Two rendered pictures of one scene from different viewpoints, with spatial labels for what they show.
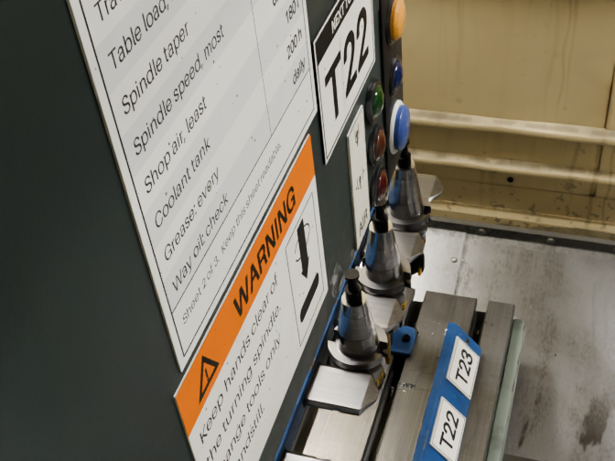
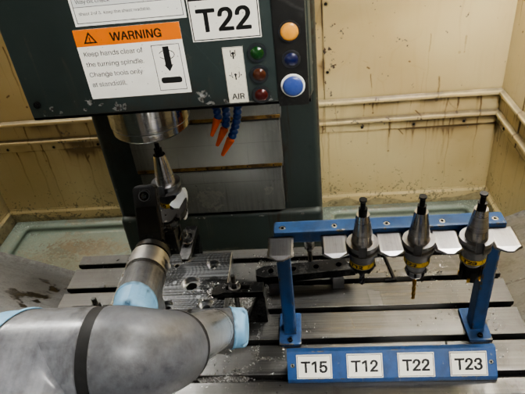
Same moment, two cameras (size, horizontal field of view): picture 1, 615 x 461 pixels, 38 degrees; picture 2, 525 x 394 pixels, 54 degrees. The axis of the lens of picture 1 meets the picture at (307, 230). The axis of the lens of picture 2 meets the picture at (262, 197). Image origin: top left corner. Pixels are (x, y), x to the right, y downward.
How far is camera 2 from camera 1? 0.77 m
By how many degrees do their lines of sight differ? 57
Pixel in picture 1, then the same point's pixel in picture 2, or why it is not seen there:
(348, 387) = (335, 247)
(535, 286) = not seen: outside the picture
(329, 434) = (394, 318)
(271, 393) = (133, 84)
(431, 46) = not seen: outside the picture
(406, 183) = (473, 217)
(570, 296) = not seen: outside the picture
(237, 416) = (107, 69)
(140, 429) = (55, 24)
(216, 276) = (98, 17)
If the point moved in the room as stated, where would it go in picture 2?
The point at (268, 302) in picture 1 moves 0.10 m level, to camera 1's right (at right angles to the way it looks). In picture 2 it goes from (134, 52) to (145, 75)
